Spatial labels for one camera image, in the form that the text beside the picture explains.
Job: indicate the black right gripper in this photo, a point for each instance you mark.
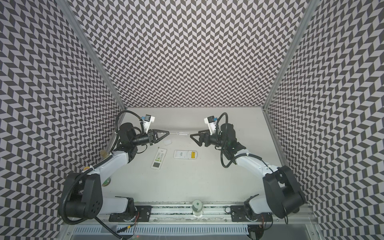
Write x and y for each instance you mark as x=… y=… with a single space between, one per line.
x=205 y=139

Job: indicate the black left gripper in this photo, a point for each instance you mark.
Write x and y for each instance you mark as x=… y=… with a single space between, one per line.
x=153 y=137

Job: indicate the white remote green buttons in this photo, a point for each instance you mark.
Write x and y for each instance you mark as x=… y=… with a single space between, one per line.
x=185 y=155

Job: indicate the clear handle screwdriver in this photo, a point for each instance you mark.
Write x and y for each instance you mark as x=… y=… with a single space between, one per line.
x=180 y=133

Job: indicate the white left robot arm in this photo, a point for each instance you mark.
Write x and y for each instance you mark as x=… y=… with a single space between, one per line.
x=82 y=197

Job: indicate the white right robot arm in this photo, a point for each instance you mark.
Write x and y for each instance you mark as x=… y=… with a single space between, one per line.
x=282 y=193

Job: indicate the white TCL remote control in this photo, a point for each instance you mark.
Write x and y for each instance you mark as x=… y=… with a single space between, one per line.
x=159 y=159

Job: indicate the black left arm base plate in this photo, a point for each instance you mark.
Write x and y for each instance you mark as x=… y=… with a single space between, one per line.
x=137 y=214

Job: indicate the aluminium front rail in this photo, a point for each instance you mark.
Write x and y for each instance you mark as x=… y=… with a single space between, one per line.
x=212 y=214

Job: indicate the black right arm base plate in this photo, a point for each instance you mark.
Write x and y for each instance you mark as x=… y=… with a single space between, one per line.
x=241 y=214

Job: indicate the aluminium corner post left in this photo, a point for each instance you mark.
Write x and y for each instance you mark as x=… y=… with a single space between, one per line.
x=73 y=21

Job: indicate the aluminium corner post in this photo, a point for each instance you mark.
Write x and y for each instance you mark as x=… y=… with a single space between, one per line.
x=308 y=14
x=73 y=21

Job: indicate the aluminium corner post right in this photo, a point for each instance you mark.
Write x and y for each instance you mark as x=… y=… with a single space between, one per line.
x=308 y=14

